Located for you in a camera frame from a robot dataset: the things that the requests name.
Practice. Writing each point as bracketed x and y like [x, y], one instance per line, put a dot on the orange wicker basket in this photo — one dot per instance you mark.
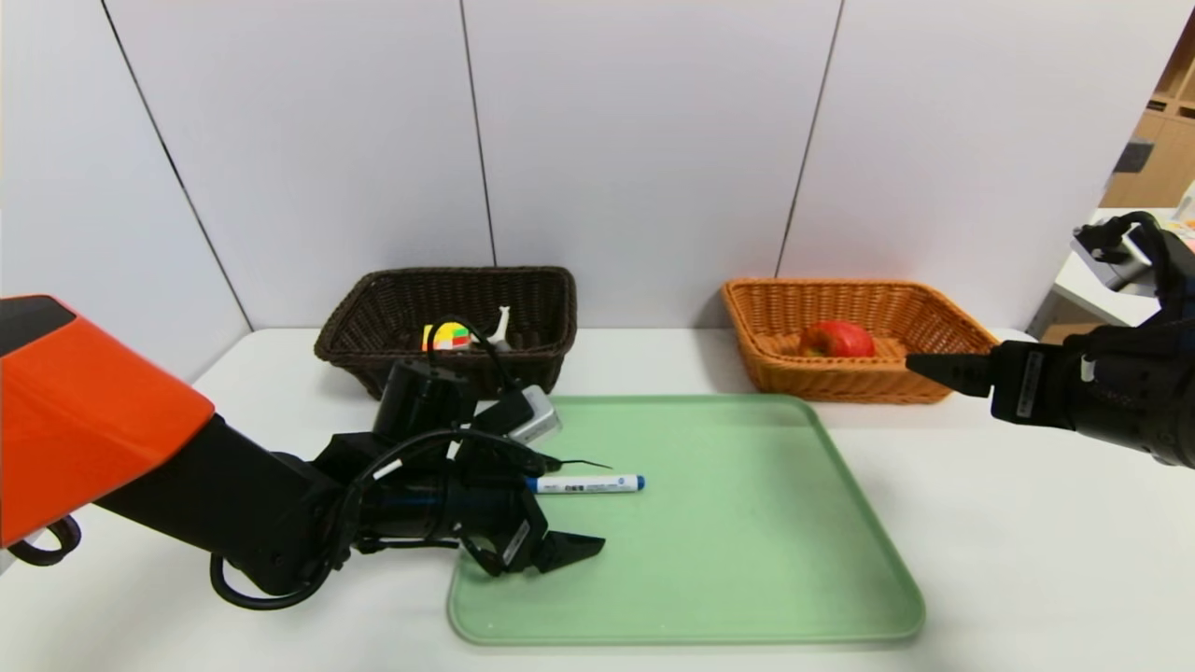
[887, 373]

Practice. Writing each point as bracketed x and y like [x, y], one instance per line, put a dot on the colourful puzzle cube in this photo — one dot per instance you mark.
[446, 336]

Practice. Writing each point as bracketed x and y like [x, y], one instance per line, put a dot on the dark brown wicker basket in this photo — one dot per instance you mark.
[392, 317]

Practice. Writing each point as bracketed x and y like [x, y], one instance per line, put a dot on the red apple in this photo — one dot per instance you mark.
[838, 340]

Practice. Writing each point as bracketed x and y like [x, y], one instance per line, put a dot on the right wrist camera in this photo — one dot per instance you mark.
[1134, 247]

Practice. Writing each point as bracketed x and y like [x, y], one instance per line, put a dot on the white background table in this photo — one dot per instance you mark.
[1092, 294]

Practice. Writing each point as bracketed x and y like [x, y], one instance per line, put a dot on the white marker with blue cap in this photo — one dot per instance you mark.
[593, 483]

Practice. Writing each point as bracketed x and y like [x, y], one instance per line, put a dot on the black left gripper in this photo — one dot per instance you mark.
[516, 544]

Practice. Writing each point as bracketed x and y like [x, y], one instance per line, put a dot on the wooden background shelf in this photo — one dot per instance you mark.
[1158, 149]

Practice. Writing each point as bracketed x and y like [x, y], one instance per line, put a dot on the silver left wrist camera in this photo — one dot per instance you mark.
[537, 415]

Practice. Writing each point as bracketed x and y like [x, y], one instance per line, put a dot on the green plastic tray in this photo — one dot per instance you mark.
[709, 560]

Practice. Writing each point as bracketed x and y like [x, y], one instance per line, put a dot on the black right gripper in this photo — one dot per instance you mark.
[1025, 382]

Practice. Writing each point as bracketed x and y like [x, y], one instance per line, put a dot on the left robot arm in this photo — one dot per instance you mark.
[140, 448]

